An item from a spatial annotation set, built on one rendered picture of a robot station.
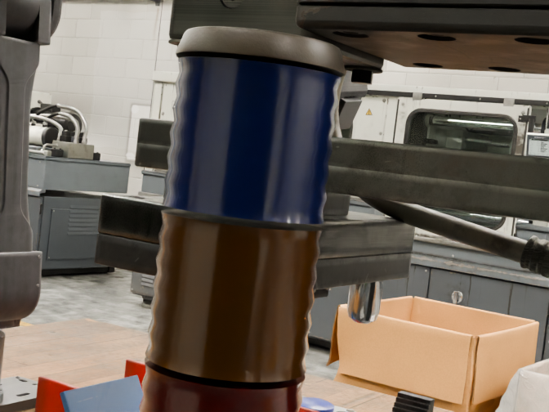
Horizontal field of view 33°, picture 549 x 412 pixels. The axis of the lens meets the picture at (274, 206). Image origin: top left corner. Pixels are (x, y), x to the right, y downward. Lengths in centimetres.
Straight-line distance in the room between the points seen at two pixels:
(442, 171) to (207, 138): 23
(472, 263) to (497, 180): 485
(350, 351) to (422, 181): 254
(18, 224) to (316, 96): 68
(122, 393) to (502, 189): 31
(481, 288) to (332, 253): 477
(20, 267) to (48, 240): 661
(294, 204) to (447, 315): 318
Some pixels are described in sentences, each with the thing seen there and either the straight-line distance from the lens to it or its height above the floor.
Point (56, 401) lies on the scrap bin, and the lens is 81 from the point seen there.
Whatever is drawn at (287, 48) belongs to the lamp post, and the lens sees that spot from 20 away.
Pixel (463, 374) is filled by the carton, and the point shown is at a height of 60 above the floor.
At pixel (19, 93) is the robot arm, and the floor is 120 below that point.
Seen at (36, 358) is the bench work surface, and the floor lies 90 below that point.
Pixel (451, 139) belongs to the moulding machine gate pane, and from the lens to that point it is 531.
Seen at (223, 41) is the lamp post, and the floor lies 119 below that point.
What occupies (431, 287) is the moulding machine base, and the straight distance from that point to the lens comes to 535.
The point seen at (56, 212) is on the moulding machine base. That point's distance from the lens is 748.
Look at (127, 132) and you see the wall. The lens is 950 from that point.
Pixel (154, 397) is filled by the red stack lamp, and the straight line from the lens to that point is 21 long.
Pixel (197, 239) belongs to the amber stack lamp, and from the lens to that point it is 20.
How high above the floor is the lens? 117
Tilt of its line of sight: 3 degrees down
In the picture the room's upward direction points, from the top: 7 degrees clockwise
